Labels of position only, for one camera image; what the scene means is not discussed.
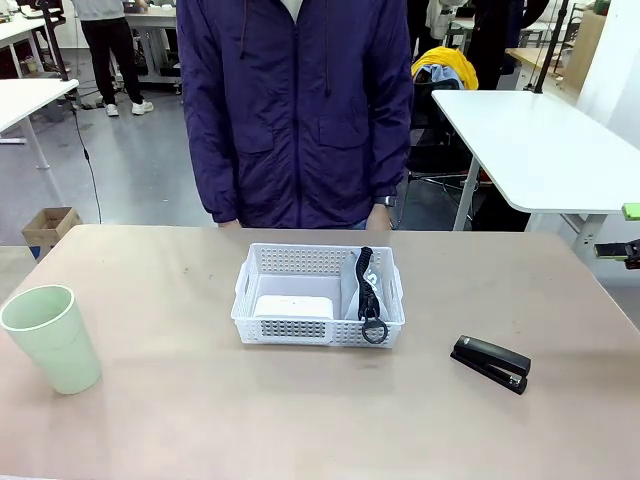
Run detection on black stapler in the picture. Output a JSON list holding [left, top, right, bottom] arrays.
[[449, 334, 532, 396]]

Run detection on grey pouch with black strap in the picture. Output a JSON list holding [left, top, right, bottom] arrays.
[[339, 246, 391, 346]]

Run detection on white rectangular box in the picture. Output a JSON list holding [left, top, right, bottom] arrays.
[[252, 294, 335, 321]]

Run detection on pale green plastic cup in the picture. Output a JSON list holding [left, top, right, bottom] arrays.
[[0, 284, 103, 396]]

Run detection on person left forearm purple sleeve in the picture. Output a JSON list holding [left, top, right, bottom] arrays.
[[369, 109, 414, 199]]

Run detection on person right forearm purple sleeve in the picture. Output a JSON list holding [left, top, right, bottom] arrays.
[[182, 114, 241, 225]]

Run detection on white perforated plastic basket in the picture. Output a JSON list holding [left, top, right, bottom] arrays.
[[230, 242, 406, 350]]

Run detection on person left hand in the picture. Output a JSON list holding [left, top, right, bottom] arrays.
[[366, 204, 391, 232]]

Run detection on large white table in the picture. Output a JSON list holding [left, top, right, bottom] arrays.
[[430, 89, 640, 251]]

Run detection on tall cardboard panel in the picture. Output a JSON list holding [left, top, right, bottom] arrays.
[[567, 9, 609, 94]]

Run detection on black clamp pole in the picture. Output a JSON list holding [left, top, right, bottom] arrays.
[[532, 0, 571, 95], [39, 0, 70, 81]]

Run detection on wooden top table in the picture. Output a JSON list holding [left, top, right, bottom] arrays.
[[505, 47, 576, 91]]

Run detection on black office chair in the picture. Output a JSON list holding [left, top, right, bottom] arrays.
[[399, 67, 476, 231]]

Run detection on black hanging coat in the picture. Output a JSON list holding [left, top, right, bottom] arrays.
[[469, 0, 524, 91]]

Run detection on yellow cloth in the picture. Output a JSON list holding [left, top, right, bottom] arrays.
[[411, 46, 480, 91]]

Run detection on navy purple jacket torso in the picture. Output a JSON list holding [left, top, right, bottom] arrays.
[[175, 0, 415, 230]]

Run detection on background white metal desk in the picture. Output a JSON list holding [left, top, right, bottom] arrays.
[[124, 4, 181, 94]]

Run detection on background person black trousers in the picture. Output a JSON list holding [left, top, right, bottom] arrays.
[[72, 0, 155, 117]]

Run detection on open cardboard box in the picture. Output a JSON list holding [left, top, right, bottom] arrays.
[[21, 206, 84, 262]]

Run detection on white side table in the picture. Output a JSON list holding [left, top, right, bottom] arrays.
[[0, 78, 80, 209]]

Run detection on background white shelf table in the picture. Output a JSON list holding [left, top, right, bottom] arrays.
[[0, 17, 49, 79]]

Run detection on black floor cable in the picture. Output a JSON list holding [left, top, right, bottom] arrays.
[[71, 107, 103, 225]]

